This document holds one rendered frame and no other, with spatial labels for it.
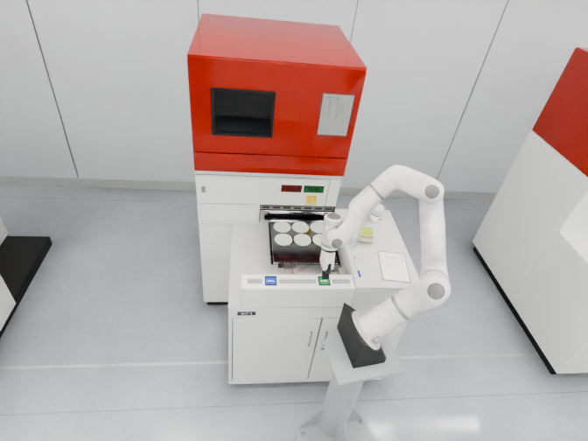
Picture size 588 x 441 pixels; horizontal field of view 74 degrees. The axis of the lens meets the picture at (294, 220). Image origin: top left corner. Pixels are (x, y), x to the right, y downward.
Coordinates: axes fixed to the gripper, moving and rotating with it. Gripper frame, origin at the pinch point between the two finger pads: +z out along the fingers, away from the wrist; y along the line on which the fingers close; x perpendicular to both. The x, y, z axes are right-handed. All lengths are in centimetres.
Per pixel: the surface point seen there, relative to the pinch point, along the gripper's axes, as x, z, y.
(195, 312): -72, 87, -74
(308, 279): -7.4, 4.8, -2.7
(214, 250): -57, 28, -65
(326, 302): 2.3, 15.6, 1.4
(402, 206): 127, 61, -206
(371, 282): 23.7, 4.5, -0.2
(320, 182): 4, -25, -54
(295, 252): -11.1, 5.3, -27.8
